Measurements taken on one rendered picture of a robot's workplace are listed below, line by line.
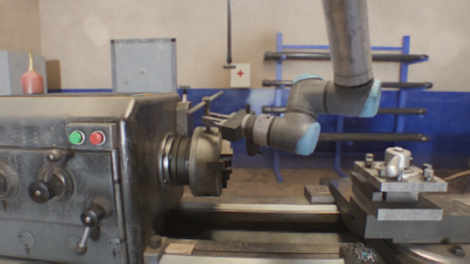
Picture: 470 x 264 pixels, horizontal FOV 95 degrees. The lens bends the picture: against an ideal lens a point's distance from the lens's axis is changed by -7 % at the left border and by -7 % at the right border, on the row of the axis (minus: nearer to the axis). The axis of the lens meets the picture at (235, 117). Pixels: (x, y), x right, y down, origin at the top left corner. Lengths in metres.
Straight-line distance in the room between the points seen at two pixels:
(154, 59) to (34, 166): 3.43
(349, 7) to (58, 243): 0.95
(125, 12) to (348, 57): 4.15
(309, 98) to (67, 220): 0.74
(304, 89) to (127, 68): 3.80
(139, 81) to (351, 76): 3.82
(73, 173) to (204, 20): 3.53
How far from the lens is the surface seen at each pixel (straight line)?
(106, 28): 4.59
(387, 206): 0.73
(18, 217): 0.92
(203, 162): 0.76
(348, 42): 0.54
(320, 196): 1.17
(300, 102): 0.65
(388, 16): 4.59
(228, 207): 1.09
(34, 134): 0.81
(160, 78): 4.03
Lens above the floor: 1.36
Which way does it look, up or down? 7 degrees down
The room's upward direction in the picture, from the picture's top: straight up
